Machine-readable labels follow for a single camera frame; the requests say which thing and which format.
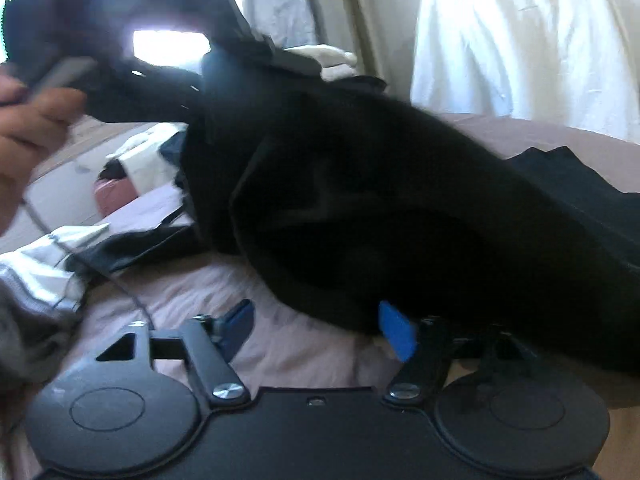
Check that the white crumpled curtain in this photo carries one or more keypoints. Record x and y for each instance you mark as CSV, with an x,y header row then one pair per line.
x,y
290,0

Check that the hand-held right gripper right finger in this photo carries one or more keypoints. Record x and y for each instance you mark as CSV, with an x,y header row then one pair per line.
x,y
397,332

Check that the pink cloth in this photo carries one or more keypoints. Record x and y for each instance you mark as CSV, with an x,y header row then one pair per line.
x,y
117,197

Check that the black garment with light trim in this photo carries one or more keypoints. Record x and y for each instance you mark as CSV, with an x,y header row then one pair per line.
x,y
135,247

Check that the person's left hand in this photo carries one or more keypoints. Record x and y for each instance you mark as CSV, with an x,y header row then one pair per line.
x,y
35,130

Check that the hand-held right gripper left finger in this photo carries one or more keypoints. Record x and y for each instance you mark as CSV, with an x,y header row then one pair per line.
x,y
239,322

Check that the small white cloth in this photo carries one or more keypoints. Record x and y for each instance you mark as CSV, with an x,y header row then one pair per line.
x,y
330,60

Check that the silver grey garment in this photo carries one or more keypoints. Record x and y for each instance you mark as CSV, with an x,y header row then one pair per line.
x,y
35,280

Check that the pinkish brown bed sheet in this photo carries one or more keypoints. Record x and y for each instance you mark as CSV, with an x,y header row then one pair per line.
x,y
300,355

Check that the white garment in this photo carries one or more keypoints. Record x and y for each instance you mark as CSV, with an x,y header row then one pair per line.
x,y
145,160

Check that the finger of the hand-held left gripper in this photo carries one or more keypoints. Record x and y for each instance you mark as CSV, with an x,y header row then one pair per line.
x,y
217,72
282,57

